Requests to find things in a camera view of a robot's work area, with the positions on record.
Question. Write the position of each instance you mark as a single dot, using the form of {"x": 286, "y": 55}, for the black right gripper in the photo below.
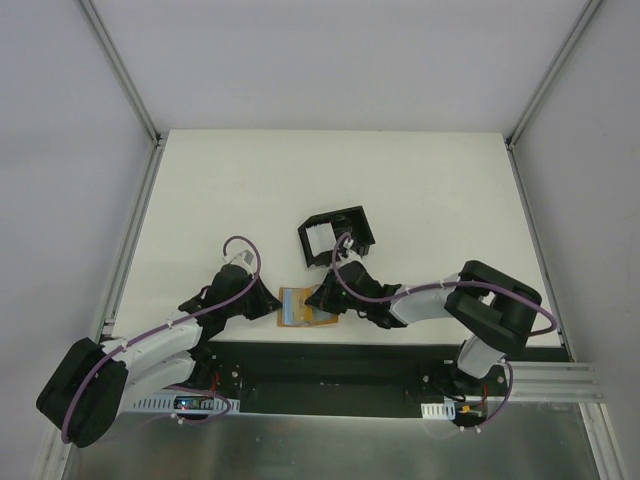
{"x": 327, "y": 296}

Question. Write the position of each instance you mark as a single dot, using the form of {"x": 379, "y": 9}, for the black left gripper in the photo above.
{"x": 258, "y": 300}

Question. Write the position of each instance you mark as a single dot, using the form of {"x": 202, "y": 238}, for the yellow leather card holder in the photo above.
{"x": 321, "y": 318}

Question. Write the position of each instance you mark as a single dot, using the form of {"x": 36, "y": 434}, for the tan credit card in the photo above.
{"x": 294, "y": 310}

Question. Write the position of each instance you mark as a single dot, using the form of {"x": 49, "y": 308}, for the black plastic card box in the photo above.
{"x": 352, "y": 220}

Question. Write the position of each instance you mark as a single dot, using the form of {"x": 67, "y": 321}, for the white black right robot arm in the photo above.
{"x": 498, "y": 310}

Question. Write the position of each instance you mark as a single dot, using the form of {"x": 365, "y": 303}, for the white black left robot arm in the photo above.
{"x": 135, "y": 365}

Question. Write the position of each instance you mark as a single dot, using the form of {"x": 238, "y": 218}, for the white cards in box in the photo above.
{"x": 321, "y": 238}

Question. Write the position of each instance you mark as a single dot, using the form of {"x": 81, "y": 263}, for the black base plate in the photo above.
{"x": 291, "y": 357}

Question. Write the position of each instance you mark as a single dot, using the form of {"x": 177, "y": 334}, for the white cable duct left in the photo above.
{"x": 200, "y": 402}

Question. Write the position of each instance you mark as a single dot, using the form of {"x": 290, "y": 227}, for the white cable duct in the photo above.
{"x": 200, "y": 402}
{"x": 445, "y": 410}

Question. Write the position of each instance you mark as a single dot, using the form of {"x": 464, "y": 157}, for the white cable duct right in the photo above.
{"x": 445, "y": 410}

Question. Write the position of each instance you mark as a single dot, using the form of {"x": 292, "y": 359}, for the aluminium front cross rail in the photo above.
{"x": 555, "y": 382}

